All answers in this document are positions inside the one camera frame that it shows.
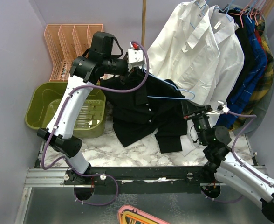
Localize blue plaid shirt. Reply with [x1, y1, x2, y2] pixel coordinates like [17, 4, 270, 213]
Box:
[227, 7, 267, 114]

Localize light blue hanger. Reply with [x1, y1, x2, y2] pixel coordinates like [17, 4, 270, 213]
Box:
[148, 73, 195, 100]

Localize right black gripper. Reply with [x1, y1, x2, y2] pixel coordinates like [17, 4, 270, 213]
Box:
[181, 97, 213, 145]

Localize olive green plastic basin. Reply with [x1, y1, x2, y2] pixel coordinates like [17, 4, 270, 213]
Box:
[25, 82, 106, 138]

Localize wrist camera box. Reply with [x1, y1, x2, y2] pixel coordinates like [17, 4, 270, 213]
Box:
[127, 48, 145, 71]
[206, 100, 230, 115]

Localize yellow plaid shirt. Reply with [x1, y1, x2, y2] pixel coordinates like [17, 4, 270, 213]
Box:
[230, 14, 274, 131]

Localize white shirt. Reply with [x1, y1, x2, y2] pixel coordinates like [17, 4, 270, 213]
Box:
[147, 0, 220, 105]
[181, 5, 245, 157]

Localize wooden rack pole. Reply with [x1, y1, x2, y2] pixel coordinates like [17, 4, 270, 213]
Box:
[141, 0, 147, 45]

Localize black mounting rail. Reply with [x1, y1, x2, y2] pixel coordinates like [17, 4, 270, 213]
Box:
[64, 166, 219, 195]

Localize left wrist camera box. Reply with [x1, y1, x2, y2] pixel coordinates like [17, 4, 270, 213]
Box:
[127, 48, 145, 71]

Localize peach plastic file organizer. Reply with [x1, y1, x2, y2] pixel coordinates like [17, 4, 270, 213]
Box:
[44, 24, 104, 82]

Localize pink hanger stack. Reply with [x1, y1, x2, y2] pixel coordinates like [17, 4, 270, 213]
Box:
[117, 205, 168, 224]

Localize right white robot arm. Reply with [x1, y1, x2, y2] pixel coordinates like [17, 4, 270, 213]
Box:
[182, 100, 274, 223]

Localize front white shirt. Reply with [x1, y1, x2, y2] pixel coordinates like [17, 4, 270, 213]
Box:
[147, 0, 220, 105]

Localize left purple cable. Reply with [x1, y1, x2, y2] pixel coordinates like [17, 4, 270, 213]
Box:
[41, 41, 150, 206]

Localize black shirt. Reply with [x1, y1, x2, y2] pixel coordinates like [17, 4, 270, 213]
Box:
[104, 76, 187, 154]
[228, 9, 256, 98]

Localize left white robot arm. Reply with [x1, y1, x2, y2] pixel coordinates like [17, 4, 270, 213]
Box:
[37, 31, 144, 184]

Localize black hanging shirt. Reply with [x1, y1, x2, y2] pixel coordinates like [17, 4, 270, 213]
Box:
[228, 9, 256, 98]

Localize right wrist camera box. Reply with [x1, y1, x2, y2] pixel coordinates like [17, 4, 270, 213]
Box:
[206, 100, 230, 115]

